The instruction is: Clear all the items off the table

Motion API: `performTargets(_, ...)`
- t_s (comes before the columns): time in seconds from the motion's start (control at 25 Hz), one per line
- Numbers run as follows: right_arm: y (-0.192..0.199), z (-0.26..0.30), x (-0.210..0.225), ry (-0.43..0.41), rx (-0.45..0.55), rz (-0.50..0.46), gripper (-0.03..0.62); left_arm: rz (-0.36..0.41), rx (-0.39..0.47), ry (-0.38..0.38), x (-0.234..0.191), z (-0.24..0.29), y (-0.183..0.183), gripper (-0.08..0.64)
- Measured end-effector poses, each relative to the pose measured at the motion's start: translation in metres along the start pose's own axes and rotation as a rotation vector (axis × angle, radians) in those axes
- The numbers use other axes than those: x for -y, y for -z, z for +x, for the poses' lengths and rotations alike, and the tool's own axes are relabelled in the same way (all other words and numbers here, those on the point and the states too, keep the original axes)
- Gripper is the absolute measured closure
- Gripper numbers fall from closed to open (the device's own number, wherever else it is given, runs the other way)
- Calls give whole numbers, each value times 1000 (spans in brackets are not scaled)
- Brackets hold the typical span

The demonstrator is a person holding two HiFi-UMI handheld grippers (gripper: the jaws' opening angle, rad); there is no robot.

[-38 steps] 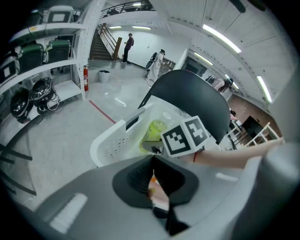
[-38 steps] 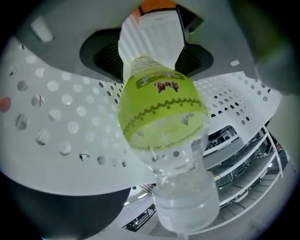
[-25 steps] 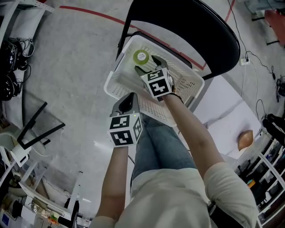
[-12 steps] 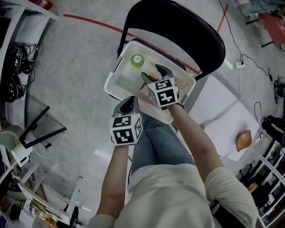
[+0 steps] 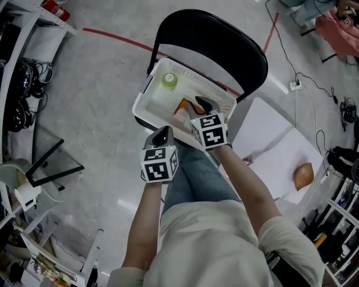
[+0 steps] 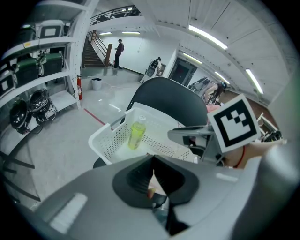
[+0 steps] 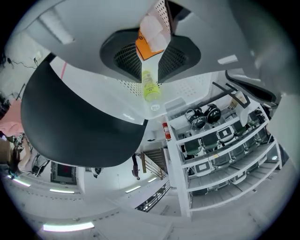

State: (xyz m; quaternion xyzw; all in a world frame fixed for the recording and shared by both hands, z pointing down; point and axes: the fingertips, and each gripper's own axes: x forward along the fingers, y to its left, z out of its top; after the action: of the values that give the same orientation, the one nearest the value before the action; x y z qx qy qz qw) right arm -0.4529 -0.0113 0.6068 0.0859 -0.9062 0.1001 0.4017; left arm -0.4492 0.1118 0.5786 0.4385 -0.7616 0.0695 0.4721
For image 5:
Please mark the green drink bottle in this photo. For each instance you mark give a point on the green drink bottle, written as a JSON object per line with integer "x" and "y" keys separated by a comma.
{"x": 169, "y": 81}

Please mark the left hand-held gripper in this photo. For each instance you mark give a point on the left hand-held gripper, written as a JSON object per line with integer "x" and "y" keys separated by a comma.
{"x": 158, "y": 165}

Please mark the orange tissue packet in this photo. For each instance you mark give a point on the orange tissue packet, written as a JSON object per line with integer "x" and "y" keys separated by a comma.
{"x": 182, "y": 108}

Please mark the pale chair with black legs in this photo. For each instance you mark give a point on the pale chair with black legs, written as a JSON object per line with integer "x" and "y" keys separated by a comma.
{"x": 11, "y": 171}

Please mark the black folding chair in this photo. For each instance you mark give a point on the black folding chair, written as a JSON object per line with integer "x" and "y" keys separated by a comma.
{"x": 210, "y": 36}

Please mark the white marble-pattern table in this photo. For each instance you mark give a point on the white marble-pattern table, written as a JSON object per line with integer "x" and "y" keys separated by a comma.
{"x": 275, "y": 134}

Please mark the brown wooden bowl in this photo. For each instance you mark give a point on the brown wooden bowl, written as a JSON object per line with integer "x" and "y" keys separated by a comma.
{"x": 304, "y": 176}

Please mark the small white device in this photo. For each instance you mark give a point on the small white device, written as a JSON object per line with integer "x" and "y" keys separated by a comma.
{"x": 26, "y": 196}

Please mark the small red packet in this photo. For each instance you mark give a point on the small red packet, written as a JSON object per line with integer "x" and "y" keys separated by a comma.
{"x": 246, "y": 161}

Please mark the person's left forearm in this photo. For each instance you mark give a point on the person's left forearm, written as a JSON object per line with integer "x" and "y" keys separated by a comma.
{"x": 143, "y": 224}

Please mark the person's blue jeans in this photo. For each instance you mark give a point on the person's blue jeans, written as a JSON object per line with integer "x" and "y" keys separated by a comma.
{"x": 196, "y": 179}

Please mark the white metal shelf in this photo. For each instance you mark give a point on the white metal shelf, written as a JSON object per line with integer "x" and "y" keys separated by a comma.
{"x": 92, "y": 258}

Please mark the person's right forearm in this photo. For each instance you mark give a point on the person's right forearm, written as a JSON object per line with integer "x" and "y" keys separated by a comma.
{"x": 246, "y": 190}

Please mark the person's cream shirt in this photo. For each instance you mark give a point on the person's cream shirt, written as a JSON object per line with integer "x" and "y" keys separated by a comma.
{"x": 210, "y": 246}

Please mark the white shelf with black cases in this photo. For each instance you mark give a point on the white shelf with black cases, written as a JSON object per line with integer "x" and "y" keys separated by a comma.
{"x": 28, "y": 16}

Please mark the pink armchair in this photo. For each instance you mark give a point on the pink armchair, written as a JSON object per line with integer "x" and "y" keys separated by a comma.
{"x": 339, "y": 36}

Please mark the white power strip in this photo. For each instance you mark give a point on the white power strip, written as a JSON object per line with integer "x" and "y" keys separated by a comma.
{"x": 295, "y": 85}

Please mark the white perforated plastic basket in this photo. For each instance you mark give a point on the white perforated plastic basket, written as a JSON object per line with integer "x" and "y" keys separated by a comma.
{"x": 157, "y": 103}

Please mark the red fire extinguisher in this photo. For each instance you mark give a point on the red fire extinguisher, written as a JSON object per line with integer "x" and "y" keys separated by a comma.
{"x": 56, "y": 9}

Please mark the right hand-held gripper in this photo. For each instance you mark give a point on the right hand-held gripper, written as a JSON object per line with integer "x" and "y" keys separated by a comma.
{"x": 210, "y": 131}

